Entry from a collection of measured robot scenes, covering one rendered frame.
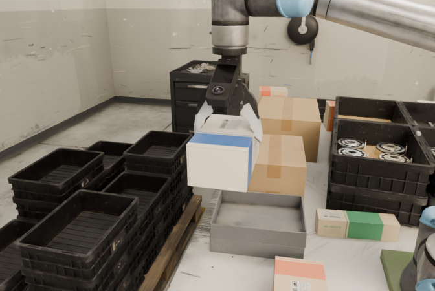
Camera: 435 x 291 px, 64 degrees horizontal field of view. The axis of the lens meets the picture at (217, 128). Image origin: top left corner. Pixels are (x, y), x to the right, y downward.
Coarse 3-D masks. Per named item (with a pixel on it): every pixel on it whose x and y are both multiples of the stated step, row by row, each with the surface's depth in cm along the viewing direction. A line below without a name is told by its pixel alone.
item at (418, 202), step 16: (336, 192) 118; (352, 192) 115; (368, 192) 113; (384, 192) 112; (336, 208) 119; (352, 208) 118; (368, 208) 116; (384, 208) 114; (400, 208) 112; (416, 208) 111; (400, 224) 113; (416, 224) 112
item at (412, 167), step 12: (336, 120) 145; (348, 120) 145; (336, 132) 132; (336, 144) 121; (420, 144) 121; (336, 156) 112; (348, 156) 111; (360, 156) 111; (396, 168) 108; (408, 168) 106; (420, 168) 105; (432, 168) 104
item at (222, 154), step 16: (208, 128) 76; (224, 128) 76; (240, 128) 76; (192, 144) 67; (208, 144) 67; (224, 144) 67; (240, 144) 67; (256, 144) 80; (192, 160) 68; (208, 160) 67; (224, 160) 67; (240, 160) 66; (192, 176) 69; (208, 176) 69; (224, 176) 68; (240, 176) 67
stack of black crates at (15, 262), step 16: (16, 224) 174; (32, 224) 171; (0, 240) 166; (16, 240) 175; (0, 256) 164; (16, 256) 164; (0, 272) 154; (16, 272) 140; (0, 288) 133; (16, 288) 141
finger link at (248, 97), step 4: (244, 88) 71; (244, 92) 71; (248, 92) 71; (244, 96) 71; (248, 96) 71; (252, 96) 71; (244, 100) 72; (248, 100) 71; (252, 100) 71; (244, 104) 72; (252, 104) 72; (256, 104) 72; (252, 108) 72; (256, 108) 72; (256, 112) 72; (256, 116) 72
